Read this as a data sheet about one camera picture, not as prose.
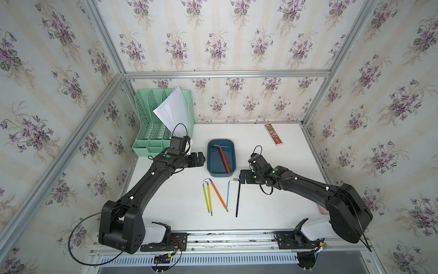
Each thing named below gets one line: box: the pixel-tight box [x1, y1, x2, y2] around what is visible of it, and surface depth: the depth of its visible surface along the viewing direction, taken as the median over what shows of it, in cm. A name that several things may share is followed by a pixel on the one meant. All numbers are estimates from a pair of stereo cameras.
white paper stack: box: [152, 85, 190, 137], surface depth 96 cm
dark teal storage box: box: [206, 138, 237, 177], surface depth 103 cm
